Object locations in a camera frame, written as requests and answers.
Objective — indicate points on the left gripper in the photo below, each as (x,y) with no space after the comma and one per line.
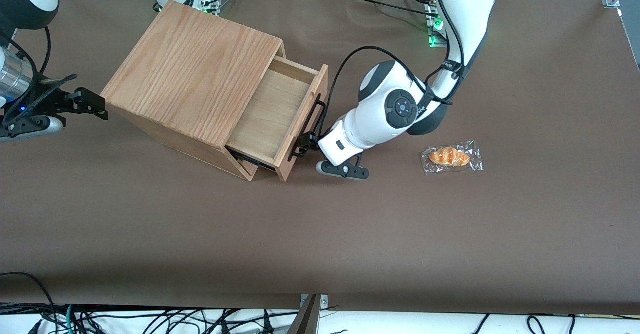
(311,141)

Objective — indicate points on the silver metal clamp plate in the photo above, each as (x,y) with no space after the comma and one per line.
(322,301)

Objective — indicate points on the wooden drawer cabinet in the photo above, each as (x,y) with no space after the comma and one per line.
(190,74)

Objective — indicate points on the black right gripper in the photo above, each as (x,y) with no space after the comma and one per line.
(50,98)

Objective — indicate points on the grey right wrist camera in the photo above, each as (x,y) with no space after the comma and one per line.
(35,128)

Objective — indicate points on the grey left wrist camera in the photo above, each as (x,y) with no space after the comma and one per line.
(345,170)

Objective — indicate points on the silver corner bracket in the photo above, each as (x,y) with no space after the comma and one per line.
(611,0)

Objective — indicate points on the dark grey metal profile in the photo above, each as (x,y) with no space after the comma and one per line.
(306,319)

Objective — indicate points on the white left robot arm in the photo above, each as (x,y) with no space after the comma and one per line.
(372,124)

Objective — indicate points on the bread roll in clear wrapper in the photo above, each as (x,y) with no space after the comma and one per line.
(450,157)

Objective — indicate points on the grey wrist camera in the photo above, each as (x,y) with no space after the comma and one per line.
(35,128)
(345,170)

